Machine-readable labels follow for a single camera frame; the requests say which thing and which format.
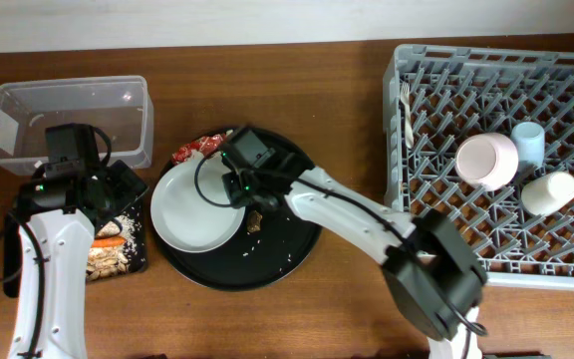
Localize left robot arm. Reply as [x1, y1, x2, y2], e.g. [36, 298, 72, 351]
[8, 124, 148, 358]

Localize round black serving tray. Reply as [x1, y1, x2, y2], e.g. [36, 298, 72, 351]
[150, 125, 324, 292]

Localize white cup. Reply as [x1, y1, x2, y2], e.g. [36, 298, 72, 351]
[520, 172, 574, 216]

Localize red snack wrapper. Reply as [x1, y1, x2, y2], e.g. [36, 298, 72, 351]
[171, 133, 227, 166]

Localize pink bowl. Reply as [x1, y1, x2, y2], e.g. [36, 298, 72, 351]
[455, 133, 519, 191]

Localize white plastic fork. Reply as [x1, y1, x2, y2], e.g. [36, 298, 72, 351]
[400, 82, 415, 149]

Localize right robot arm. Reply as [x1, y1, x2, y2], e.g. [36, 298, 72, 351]
[217, 127, 487, 358]

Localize rice and peanut leftovers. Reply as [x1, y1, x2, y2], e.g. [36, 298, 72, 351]
[86, 214, 145, 282]

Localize grey dishwasher rack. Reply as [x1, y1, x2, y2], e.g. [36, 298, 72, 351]
[383, 44, 574, 291]

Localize brown food scrap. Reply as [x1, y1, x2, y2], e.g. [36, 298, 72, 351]
[246, 210, 263, 233]

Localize grey dinner plate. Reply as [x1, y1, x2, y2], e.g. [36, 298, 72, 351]
[150, 156, 245, 253]

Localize clear plastic bin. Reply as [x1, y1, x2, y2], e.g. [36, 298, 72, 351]
[0, 75, 154, 176]

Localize light blue cup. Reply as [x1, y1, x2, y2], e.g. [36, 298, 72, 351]
[510, 122, 545, 172]

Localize black rectangular tray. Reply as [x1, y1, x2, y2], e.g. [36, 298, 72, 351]
[3, 199, 146, 283]

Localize orange carrot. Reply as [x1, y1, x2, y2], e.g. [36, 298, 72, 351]
[92, 235, 126, 248]

